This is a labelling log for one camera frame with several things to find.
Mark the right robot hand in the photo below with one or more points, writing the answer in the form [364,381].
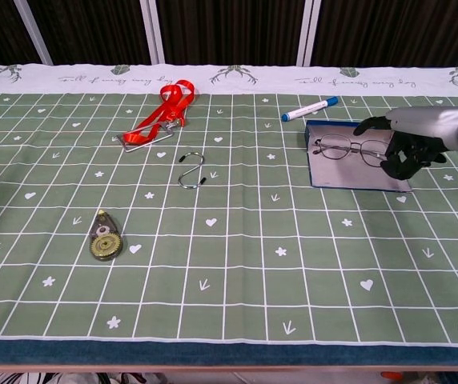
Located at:
[425,128]

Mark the wire frame eyeglasses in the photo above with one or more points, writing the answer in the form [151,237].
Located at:
[356,150]

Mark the grey blue glasses case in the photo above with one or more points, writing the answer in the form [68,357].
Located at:
[345,176]

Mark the white marker blue cap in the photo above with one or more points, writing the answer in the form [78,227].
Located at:
[309,109]

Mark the metal S hook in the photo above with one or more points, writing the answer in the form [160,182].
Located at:
[201,162]

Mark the green grid tablecloth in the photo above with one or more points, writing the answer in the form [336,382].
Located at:
[229,248]

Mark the clear badge holder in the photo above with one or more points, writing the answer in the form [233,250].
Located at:
[133,149]

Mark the dark blue under cloth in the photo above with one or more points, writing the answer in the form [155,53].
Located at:
[229,354]

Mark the correction tape dispenser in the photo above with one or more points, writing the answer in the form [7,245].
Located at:
[105,244]

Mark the white partition post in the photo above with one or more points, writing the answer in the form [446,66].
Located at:
[152,32]
[33,32]
[308,32]

